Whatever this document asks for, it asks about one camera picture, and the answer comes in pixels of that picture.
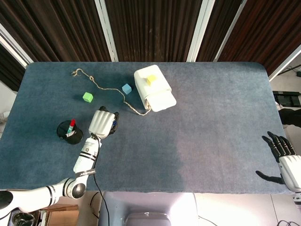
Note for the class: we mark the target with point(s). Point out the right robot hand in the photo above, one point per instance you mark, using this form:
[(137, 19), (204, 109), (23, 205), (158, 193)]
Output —
[(290, 169)]

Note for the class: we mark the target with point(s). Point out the dark brown curtain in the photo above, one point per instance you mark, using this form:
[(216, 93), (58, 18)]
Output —
[(150, 28)]

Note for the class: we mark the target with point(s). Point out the black floor equipment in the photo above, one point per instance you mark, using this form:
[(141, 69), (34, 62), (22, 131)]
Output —
[(288, 97)]

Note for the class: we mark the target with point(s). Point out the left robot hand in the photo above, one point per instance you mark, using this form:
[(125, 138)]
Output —
[(101, 123)]

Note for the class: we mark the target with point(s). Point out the light blue foam cube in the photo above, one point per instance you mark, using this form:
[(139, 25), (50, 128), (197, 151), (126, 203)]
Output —
[(126, 89)]

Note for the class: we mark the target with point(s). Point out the white frame post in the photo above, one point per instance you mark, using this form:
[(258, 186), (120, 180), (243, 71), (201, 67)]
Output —
[(14, 44), (197, 33), (229, 33), (107, 33), (285, 62)]

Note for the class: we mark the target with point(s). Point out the green foam cube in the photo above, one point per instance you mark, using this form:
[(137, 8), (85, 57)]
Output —
[(87, 97)]

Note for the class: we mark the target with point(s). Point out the black chair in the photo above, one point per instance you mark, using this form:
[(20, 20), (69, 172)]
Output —
[(291, 117)]

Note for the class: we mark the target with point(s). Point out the white box with flap lid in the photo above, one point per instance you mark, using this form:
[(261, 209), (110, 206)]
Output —
[(162, 101)]

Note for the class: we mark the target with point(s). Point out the brown cardboard box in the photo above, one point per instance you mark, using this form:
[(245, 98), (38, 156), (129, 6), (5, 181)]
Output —
[(61, 215)]

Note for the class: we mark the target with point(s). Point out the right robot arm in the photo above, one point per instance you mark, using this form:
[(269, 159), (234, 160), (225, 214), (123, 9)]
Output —
[(297, 199)]

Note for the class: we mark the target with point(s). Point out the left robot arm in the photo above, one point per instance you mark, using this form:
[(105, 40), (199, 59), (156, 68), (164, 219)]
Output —
[(88, 150)]

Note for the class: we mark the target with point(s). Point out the yellow foam cube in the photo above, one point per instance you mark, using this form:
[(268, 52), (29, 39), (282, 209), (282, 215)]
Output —
[(151, 79)]

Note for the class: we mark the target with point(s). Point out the red capped whiteboard marker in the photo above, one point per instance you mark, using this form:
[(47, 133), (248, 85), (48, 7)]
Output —
[(71, 126)]

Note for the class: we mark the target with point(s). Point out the blue capped whiteboard marker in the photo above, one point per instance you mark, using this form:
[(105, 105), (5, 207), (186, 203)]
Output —
[(114, 122)]

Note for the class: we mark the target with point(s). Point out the grey robot torso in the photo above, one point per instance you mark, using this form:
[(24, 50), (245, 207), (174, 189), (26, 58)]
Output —
[(150, 204)]

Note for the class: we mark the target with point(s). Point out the blue velvet tablecloth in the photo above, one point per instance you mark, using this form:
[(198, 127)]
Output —
[(188, 146)]

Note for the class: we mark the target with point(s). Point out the black mesh pen holder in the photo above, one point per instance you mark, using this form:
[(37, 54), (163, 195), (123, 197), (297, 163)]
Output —
[(75, 139)]

